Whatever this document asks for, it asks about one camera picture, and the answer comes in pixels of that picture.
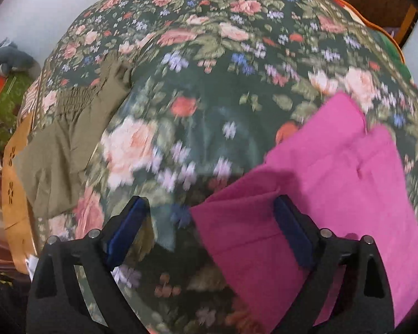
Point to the pink pants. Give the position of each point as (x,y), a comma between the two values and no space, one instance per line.
(334,181)

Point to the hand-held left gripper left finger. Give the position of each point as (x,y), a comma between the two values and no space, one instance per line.
(125,233)

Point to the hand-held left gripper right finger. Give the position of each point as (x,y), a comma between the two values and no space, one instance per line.
(294,233)

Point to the green patterned storage box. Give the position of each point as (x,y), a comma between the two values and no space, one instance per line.
(10,94)

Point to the dark floral blanket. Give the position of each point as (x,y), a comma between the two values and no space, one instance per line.
(195,59)

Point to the orange green quilt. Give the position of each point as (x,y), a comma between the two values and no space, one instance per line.
(386,43)

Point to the wooden lap desk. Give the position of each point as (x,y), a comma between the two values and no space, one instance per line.
(15,195)

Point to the olive green pants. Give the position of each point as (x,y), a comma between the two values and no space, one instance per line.
(62,146)

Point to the striped cloth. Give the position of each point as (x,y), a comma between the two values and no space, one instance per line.
(29,97)

